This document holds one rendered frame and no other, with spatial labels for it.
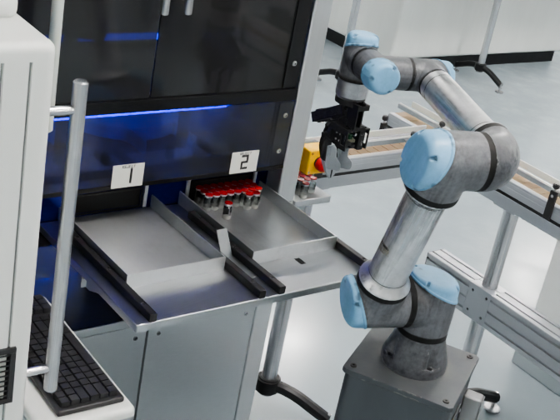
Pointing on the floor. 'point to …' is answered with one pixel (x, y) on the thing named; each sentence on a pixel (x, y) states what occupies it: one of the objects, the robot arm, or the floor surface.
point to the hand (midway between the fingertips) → (328, 171)
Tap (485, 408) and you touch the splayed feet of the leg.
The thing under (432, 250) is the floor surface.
